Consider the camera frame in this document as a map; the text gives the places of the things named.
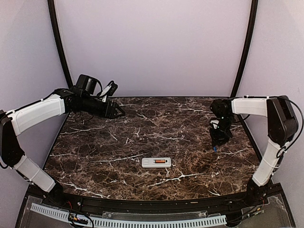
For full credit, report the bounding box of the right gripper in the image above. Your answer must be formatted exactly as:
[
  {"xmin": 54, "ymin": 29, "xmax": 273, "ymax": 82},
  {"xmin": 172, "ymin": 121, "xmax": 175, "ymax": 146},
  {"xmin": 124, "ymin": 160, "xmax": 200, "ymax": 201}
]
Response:
[{"xmin": 209, "ymin": 114, "xmax": 235, "ymax": 147}]

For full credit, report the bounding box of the white remote control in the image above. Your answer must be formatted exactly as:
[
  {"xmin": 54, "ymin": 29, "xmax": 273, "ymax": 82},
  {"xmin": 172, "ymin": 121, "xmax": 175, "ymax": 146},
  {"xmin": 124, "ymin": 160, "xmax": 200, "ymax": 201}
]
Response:
[{"xmin": 142, "ymin": 158, "xmax": 172, "ymax": 168}]

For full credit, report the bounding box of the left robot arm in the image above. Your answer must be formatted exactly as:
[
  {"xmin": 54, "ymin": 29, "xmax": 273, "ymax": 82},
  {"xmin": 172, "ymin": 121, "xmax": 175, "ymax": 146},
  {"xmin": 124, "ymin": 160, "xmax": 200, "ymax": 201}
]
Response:
[{"xmin": 0, "ymin": 74, "xmax": 125, "ymax": 207}]

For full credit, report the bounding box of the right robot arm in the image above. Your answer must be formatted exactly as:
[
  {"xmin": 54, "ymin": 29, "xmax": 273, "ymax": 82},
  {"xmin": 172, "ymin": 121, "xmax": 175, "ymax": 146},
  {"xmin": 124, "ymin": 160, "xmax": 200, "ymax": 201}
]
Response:
[{"xmin": 209, "ymin": 95, "xmax": 304, "ymax": 206}]

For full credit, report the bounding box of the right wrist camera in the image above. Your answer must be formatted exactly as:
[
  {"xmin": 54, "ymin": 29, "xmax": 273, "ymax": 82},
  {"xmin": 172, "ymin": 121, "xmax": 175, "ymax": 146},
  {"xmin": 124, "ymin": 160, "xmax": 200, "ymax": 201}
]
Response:
[{"xmin": 209, "ymin": 119, "xmax": 219, "ymax": 129}]

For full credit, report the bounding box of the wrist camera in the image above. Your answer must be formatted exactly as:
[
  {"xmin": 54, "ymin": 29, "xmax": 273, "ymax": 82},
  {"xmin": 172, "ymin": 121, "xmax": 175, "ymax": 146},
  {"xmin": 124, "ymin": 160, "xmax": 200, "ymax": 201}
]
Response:
[
  {"xmin": 96, "ymin": 81, "xmax": 118, "ymax": 103},
  {"xmin": 209, "ymin": 119, "xmax": 219, "ymax": 129}
]

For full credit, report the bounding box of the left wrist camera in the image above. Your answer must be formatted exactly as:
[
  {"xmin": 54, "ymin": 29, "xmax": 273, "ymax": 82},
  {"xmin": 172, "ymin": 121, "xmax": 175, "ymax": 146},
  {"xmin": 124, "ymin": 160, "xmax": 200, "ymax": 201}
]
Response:
[{"xmin": 96, "ymin": 81, "xmax": 118, "ymax": 103}]

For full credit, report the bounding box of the black front rail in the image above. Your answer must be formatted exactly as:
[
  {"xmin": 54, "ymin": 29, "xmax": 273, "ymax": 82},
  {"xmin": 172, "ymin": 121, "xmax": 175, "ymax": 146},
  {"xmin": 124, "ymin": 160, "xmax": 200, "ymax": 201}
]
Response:
[{"xmin": 26, "ymin": 185, "xmax": 283, "ymax": 217}]

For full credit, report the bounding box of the white slotted cable duct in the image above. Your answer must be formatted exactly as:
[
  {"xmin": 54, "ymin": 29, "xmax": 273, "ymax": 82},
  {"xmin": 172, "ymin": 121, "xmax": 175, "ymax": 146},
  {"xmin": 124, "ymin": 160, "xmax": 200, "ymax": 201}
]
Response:
[{"xmin": 30, "ymin": 203, "xmax": 227, "ymax": 228}]

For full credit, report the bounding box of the right black frame post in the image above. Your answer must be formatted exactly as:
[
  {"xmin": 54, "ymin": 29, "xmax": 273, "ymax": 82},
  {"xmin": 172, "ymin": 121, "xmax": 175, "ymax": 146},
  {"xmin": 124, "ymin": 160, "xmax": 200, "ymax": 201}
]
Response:
[{"xmin": 230, "ymin": 0, "xmax": 258, "ymax": 98}]

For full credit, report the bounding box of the black frame post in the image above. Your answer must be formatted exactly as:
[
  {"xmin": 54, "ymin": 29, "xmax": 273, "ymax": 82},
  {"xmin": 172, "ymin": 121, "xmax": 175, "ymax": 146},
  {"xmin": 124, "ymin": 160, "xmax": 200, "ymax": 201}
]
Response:
[
  {"xmin": 230, "ymin": 0, "xmax": 258, "ymax": 98},
  {"xmin": 47, "ymin": 0, "xmax": 74, "ymax": 89}
]

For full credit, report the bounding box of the left black frame post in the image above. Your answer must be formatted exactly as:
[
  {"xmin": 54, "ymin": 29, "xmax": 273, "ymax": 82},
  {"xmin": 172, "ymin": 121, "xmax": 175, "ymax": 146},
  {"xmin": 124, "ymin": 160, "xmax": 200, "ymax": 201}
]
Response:
[{"xmin": 47, "ymin": 0, "xmax": 74, "ymax": 89}]

